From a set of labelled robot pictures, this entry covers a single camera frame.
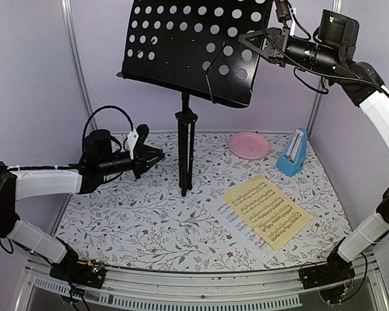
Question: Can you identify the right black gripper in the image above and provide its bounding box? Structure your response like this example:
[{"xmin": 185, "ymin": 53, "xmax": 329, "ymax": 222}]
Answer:
[{"xmin": 239, "ymin": 23, "xmax": 343, "ymax": 76}]

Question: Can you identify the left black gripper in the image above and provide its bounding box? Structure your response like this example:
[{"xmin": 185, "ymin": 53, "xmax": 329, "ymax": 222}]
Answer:
[{"xmin": 98, "ymin": 144, "xmax": 166, "ymax": 179}]

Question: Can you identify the black music stand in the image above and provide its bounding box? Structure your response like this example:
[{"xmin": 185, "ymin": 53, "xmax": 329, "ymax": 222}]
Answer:
[{"xmin": 118, "ymin": 1, "xmax": 271, "ymax": 194}]

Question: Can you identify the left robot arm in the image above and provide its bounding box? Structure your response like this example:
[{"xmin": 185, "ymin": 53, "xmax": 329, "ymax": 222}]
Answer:
[{"xmin": 0, "ymin": 124, "xmax": 164, "ymax": 281}]

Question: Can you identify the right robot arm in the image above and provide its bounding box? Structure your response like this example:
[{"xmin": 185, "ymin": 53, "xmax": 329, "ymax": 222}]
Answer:
[{"xmin": 239, "ymin": 7, "xmax": 389, "ymax": 282}]

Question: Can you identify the floral table mat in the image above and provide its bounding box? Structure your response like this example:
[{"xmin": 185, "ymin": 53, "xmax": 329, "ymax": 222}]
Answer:
[{"xmin": 56, "ymin": 133, "xmax": 351, "ymax": 272}]

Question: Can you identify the pink plate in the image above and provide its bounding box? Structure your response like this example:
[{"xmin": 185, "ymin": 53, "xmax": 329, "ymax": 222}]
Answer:
[{"xmin": 228, "ymin": 132, "xmax": 271, "ymax": 160}]

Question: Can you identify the white sheet music page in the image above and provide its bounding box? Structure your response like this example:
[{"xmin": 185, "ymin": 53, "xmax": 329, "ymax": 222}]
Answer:
[{"xmin": 208, "ymin": 198, "xmax": 276, "ymax": 263}]

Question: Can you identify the blue metronome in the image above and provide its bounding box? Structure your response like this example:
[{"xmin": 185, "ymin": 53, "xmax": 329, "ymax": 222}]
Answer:
[{"xmin": 276, "ymin": 128, "xmax": 307, "ymax": 177}]

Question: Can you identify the yellow sheet music page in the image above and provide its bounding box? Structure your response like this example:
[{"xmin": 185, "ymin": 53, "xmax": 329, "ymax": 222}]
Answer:
[{"xmin": 221, "ymin": 175, "xmax": 313, "ymax": 251}]

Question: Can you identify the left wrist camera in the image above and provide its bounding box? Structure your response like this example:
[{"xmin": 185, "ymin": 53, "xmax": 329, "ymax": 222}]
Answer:
[{"xmin": 126, "ymin": 124, "xmax": 150, "ymax": 160}]

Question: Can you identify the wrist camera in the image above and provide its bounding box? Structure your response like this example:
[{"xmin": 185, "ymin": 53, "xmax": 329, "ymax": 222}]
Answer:
[
  {"xmin": 274, "ymin": 0, "xmax": 296, "ymax": 33},
  {"xmin": 126, "ymin": 124, "xmax": 150, "ymax": 160}
]

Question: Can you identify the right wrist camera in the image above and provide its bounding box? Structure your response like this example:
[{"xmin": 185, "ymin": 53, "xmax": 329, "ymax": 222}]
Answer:
[{"xmin": 274, "ymin": 0, "xmax": 296, "ymax": 33}]

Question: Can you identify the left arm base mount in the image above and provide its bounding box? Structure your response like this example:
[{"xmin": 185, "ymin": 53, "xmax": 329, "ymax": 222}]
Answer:
[{"xmin": 50, "ymin": 251, "xmax": 106, "ymax": 289}]

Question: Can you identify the left aluminium frame post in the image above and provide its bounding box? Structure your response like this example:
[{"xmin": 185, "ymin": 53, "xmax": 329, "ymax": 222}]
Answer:
[{"xmin": 60, "ymin": 0, "xmax": 93, "ymax": 117}]

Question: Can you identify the front aluminium rail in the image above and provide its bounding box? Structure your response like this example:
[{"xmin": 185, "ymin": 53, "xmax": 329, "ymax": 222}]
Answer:
[{"xmin": 15, "ymin": 253, "xmax": 389, "ymax": 310}]

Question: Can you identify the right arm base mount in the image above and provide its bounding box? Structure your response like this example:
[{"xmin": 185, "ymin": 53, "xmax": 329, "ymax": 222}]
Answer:
[{"xmin": 298, "ymin": 256, "xmax": 355, "ymax": 289}]

